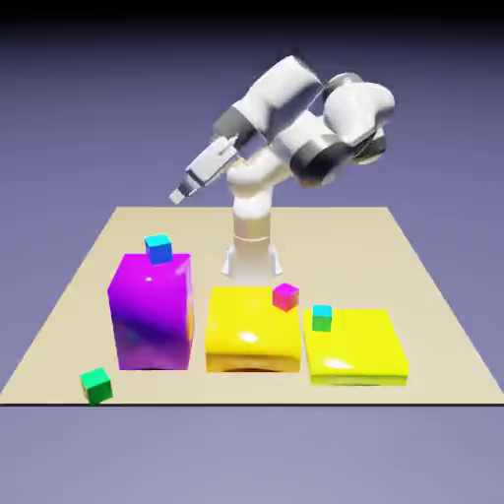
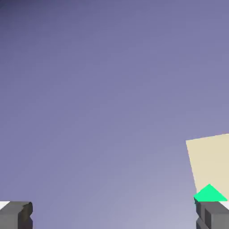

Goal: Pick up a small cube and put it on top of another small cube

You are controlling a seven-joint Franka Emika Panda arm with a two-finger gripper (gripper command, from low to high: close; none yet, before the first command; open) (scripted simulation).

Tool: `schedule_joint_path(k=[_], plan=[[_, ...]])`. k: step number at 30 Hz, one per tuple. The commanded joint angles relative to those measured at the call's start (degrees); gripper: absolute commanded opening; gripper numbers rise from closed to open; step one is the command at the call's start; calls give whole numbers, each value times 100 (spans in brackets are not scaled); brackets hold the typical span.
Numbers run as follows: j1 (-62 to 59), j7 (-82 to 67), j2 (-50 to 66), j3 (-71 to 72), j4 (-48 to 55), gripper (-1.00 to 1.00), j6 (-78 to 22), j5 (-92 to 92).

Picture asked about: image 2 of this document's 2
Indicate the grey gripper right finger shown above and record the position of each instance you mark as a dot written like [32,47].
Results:
[212,216]

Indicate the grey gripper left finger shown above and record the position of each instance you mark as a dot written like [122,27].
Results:
[12,216]

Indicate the large green box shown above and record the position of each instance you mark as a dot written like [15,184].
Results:
[209,194]

